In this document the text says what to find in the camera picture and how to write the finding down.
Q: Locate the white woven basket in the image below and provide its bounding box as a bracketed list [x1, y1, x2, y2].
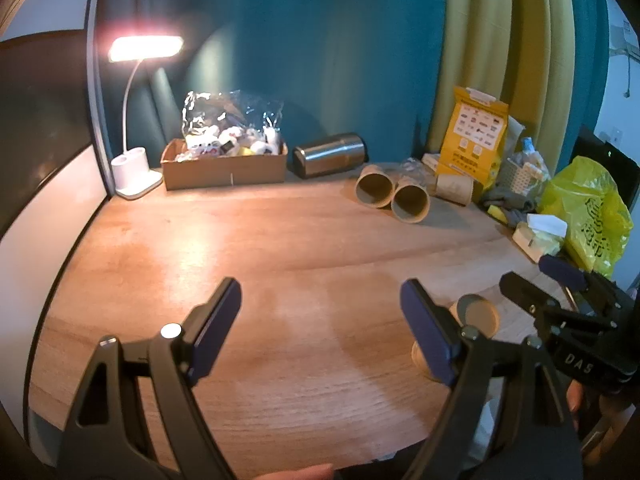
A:
[497, 159, 546, 196]

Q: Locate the brown cardboard tray box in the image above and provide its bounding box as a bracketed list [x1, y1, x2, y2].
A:
[160, 139, 288, 191]

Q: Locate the person's left hand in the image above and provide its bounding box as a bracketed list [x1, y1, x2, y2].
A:
[255, 464, 335, 480]

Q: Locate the yellow paper package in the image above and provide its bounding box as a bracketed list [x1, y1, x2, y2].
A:
[436, 87, 509, 190]

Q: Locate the white desk lamp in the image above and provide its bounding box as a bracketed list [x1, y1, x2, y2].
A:
[107, 34, 183, 200]

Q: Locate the small paper cup behind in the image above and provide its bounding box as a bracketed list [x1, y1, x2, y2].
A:
[435, 174, 474, 206]

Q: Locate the paper cup lying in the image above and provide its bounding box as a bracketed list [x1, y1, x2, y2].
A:
[355, 164, 397, 209]
[390, 177, 431, 223]

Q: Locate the grey cloth glove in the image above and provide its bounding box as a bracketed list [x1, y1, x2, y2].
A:
[480, 186, 536, 229]

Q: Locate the stainless steel tumbler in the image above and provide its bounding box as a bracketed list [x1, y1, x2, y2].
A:
[292, 133, 367, 179]

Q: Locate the person's right hand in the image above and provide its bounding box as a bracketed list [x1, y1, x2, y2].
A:
[566, 379, 636, 466]

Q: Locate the paper cup lying middle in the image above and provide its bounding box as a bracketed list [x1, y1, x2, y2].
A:
[390, 177, 431, 223]

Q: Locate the white tissue pack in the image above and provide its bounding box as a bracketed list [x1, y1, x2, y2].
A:
[512, 214, 568, 263]

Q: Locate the small white box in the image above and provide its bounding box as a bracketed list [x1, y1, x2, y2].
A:
[421, 153, 440, 174]

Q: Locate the paper cup lying left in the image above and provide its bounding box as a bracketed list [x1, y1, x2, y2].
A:
[355, 164, 397, 209]

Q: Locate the patterned paper cup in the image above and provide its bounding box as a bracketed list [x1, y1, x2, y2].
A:
[411, 294, 500, 382]

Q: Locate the yellow green curtain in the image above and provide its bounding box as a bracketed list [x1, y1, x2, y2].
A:
[425, 0, 576, 170]

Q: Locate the yellow plastic bag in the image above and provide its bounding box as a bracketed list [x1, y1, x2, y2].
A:
[537, 156, 634, 278]

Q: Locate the black device with light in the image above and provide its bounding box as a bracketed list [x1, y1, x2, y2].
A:
[570, 125, 640, 210]

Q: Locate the clear plastic cup sleeve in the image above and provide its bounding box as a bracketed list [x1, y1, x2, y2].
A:
[398, 157, 436, 194]

